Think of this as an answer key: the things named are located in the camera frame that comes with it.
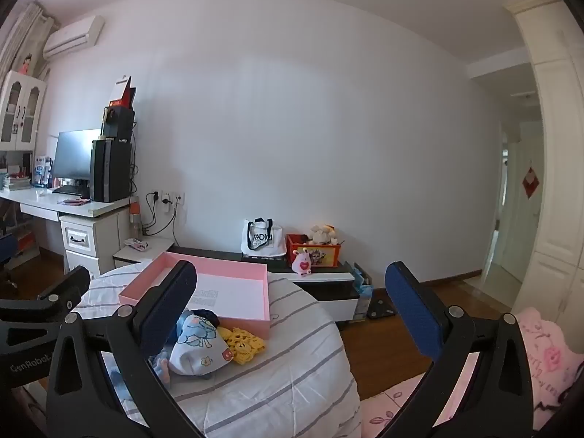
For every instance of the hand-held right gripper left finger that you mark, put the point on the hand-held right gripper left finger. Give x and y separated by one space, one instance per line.
166 303

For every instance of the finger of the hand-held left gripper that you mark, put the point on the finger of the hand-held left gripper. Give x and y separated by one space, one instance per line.
68 285

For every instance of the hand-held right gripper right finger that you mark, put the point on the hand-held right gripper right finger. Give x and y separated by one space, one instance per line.
410 315

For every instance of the navy blue scrunchie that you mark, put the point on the navy blue scrunchie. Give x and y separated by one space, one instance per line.
207 316

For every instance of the cartoon print baby hat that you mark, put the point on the cartoon print baby hat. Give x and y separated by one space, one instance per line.
200 351

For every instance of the pink box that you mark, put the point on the pink box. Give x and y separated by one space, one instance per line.
228 292

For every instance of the light blue fleece cloth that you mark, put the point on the light blue fleece cloth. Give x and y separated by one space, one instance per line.
159 368

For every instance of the yellow crochet piece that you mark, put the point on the yellow crochet piece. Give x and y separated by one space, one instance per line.
244 344

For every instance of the black floor scale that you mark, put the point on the black floor scale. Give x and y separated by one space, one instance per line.
382 309

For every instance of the blue white carton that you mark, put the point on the blue white carton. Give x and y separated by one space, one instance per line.
360 285

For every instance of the white low table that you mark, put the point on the white low table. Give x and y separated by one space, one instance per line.
155 244

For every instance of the red white box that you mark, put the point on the red white box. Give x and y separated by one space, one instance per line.
23 242

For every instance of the pink white small packet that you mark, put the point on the pink white small packet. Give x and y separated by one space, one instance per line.
137 244

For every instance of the pink pens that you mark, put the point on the pink pens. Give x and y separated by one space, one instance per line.
73 201

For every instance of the white desk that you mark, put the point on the white desk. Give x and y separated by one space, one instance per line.
45 200

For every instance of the black low cabinet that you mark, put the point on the black low cabinet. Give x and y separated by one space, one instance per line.
328 283

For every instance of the black keyboard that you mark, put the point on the black keyboard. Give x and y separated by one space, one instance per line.
68 189

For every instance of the orange white bottle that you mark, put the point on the orange white bottle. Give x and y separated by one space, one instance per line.
134 212

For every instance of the pink floral bed sheet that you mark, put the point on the pink floral bed sheet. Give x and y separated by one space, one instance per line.
388 413

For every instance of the red storage box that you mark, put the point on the red storage box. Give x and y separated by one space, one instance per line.
321 255

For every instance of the stack of books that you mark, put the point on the stack of books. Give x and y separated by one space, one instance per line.
18 182

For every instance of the white tote bag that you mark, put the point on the white tote bag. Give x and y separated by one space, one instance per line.
262 239

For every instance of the blue white packet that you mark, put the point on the blue white packet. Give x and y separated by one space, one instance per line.
42 171

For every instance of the beige plush toy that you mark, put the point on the beige plush toy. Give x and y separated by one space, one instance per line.
321 234

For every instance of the pink white plush toy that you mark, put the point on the pink white plush toy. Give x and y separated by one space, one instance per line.
302 263

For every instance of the black computer tower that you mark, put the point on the black computer tower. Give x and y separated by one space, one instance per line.
112 171

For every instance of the black computer monitor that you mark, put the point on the black computer monitor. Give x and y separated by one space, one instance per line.
75 153

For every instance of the white door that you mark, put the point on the white door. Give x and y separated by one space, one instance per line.
518 228

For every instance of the pink printed blanket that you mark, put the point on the pink printed blanket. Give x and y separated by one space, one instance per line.
547 360

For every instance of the black speaker box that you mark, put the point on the black speaker box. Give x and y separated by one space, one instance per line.
119 123

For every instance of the white glass-door cabinet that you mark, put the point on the white glass-door cabinet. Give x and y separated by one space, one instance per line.
23 114

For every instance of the red door decoration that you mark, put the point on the red door decoration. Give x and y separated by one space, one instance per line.
531 183

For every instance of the red white paper folder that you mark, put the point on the red white paper folder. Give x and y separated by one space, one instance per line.
121 93

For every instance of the white wardrobe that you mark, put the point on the white wardrobe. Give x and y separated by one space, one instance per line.
556 146

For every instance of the small doll figure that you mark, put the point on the small doll figure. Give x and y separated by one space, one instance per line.
26 65

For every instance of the white air conditioner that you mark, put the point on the white air conditioner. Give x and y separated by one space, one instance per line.
73 36

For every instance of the beige curtain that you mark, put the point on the beige curtain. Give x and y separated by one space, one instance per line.
23 32

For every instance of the white wall socket row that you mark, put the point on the white wall socket row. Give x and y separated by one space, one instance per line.
166 197

